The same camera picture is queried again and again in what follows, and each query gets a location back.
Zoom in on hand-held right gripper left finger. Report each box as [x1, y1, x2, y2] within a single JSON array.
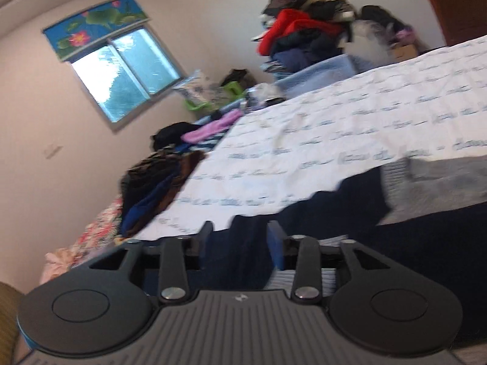
[[88, 221, 214, 305]]

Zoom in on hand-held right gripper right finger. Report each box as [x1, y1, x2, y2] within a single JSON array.
[[267, 221, 398, 305]]

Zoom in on grey sock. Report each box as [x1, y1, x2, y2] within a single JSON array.
[[224, 156, 487, 352]]

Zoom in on navy clothes pile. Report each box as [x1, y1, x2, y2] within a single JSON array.
[[271, 30, 345, 74]]

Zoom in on dark blue cloth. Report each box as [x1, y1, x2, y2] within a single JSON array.
[[121, 180, 181, 237]]

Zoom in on pink floral blanket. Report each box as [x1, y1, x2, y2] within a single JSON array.
[[40, 194, 131, 286]]

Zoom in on brown patterned cloth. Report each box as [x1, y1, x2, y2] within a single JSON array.
[[120, 148, 208, 221]]

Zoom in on blue striped cloth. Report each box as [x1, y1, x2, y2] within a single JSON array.
[[194, 129, 229, 151]]

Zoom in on black cloth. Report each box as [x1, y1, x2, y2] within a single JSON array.
[[150, 122, 203, 151]]

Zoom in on purple cloth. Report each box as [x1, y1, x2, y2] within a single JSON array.
[[180, 109, 244, 145]]

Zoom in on white printed blanket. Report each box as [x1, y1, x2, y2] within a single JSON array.
[[137, 36, 487, 241]]

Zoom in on green plastic basket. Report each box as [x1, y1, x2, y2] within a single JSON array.
[[184, 80, 247, 113]]

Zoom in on clear plastic bag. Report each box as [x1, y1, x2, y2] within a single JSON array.
[[173, 69, 226, 107]]

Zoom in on olive cushion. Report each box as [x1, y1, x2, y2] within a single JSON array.
[[0, 281, 28, 365]]

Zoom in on light blue towel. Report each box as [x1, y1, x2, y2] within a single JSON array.
[[273, 54, 381, 100]]

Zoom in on sliding glass window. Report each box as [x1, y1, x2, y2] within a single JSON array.
[[70, 26, 184, 124]]

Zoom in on white fluffy cloth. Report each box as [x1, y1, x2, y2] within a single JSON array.
[[344, 21, 393, 71]]

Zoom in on red jacket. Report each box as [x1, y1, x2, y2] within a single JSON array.
[[258, 9, 343, 56]]

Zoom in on cardboard box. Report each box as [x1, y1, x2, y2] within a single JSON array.
[[392, 43, 418, 62]]

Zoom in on black bag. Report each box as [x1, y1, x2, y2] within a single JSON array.
[[359, 5, 405, 36]]

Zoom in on blue floral window valance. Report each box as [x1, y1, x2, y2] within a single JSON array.
[[42, 0, 150, 62]]

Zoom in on brown wooden door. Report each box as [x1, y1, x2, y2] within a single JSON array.
[[413, 0, 487, 47]]

